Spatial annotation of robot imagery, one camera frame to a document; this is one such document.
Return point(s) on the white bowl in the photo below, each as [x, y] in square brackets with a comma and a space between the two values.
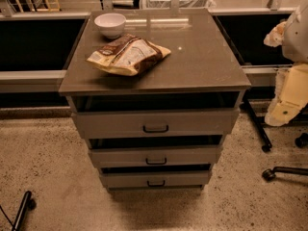
[110, 25]

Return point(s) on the brown yellow snack bag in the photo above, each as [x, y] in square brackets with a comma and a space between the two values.
[128, 55]

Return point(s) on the black table frame leg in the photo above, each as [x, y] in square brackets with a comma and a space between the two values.
[266, 144]

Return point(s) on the grey drawer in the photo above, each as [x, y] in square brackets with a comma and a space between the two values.
[155, 156]
[139, 124]
[155, 180]

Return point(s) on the grey bottom drawer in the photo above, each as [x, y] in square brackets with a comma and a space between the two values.
[155, 180]

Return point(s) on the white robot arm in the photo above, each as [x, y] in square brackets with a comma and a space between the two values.
[292, 35]

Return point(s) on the grey drawer cabinet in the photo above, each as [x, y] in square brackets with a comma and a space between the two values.
[201, 73]

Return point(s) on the black caster wheel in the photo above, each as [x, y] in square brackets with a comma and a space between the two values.
[302, 140]

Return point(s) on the wire mesh basket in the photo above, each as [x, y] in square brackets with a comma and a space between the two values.
[183, 4]

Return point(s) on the black chair leg with caster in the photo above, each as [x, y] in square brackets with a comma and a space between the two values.
[270, 173]

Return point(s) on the grey top drawer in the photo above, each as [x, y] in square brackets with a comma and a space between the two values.
[139, 124]

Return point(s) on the black stand leg left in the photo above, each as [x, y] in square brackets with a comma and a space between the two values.
[27, 204]

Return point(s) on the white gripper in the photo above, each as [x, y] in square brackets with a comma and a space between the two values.
[296, 38]

